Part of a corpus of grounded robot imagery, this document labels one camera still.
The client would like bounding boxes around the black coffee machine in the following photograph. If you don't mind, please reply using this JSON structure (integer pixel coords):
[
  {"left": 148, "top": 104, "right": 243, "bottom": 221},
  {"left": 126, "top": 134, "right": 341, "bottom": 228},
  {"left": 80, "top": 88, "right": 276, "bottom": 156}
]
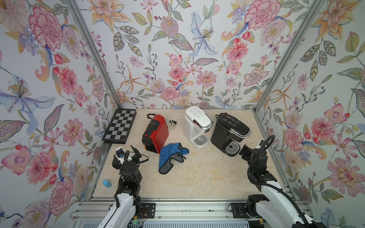
[{"left": 211, "top": 113, "right": 251, "bottom": 157}]

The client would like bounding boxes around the red Nespresso coffee machine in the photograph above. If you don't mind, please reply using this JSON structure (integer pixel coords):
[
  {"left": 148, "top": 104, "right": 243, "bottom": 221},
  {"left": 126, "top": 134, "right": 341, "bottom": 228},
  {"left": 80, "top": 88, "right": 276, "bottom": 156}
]
[{"left": 142, "top": 114, "right": 169, "bottom": 154}]

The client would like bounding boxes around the blue microfibre cloth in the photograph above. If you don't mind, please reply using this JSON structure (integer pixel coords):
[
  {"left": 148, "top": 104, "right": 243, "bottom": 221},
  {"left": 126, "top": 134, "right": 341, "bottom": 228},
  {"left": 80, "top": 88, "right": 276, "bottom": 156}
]
[{"left": 158, "top": 143, "right": 189, "bottom": 174}]

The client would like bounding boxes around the white coffee machine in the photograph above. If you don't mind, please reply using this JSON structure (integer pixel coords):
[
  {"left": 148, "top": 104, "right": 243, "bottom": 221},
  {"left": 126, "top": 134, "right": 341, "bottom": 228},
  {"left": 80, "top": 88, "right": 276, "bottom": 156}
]
[{"left": 184, "top": 106, "right": 214, "bottom": 149}]

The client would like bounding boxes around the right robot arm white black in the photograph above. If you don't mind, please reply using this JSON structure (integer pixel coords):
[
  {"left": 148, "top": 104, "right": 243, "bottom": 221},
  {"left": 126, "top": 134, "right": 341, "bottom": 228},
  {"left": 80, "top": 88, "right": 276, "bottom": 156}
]
[{"left": 239, "top": 145, "right": 326, "bottom": 228}]

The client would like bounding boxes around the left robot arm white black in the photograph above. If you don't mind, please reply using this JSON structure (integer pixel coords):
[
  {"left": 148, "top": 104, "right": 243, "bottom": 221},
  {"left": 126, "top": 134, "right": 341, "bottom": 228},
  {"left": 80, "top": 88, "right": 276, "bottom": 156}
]
[{"left": 98, "top": 147, "right": 143, "bottom": 228}]

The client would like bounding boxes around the blue small cylinder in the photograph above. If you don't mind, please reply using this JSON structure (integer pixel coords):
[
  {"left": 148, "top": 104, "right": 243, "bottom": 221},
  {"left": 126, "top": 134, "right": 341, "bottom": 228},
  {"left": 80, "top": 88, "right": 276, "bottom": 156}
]
[{"left": 102, "top": 180, "right": 112, "bottom": 188}]

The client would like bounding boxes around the black folding chessboard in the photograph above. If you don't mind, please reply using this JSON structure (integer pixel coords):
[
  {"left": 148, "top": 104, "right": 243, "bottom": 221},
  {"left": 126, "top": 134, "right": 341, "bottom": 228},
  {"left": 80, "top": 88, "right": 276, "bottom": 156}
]
[{"left": 102, "top": 109, "right": 137, "bottom": 144}]

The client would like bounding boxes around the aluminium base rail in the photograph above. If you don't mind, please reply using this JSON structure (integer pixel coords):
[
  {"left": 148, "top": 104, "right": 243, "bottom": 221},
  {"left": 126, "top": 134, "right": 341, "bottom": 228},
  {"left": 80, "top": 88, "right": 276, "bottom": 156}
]
[{"left": 71, "top": 198, "right": 314, "bottom": 228}]

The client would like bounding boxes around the white power cord of white machine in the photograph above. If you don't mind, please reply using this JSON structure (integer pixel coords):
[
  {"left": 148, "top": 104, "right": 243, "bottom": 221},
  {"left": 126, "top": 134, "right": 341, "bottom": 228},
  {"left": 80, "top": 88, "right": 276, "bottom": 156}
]
[{"left": 166, "top": 115, "right": 184, "bottom": 126}]

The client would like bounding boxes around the aluminium corner post left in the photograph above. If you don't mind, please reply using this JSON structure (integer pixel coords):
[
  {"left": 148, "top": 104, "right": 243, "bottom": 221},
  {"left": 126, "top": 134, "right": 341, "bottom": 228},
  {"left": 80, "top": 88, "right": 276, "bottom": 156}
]
[{"left": 65, "top": 0, "right": 123, "bottom": 109}]

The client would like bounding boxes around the aluminium corner post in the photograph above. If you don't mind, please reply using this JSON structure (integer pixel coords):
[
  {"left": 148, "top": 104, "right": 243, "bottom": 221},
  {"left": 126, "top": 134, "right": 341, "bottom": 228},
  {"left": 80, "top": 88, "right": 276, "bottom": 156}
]
[
  {"left": 253, "top": 1, "right": 323, "bottom": 115},
  {"left": 65, "top": 0, "right": 123, "bottom": 109}
]

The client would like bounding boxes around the aluminium corner post right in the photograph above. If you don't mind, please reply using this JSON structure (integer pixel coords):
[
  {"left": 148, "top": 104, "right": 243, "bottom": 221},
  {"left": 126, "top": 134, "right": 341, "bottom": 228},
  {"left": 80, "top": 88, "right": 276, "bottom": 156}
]
[{"left": 253, "top": 1, "right": 323, "bottom": 115}]

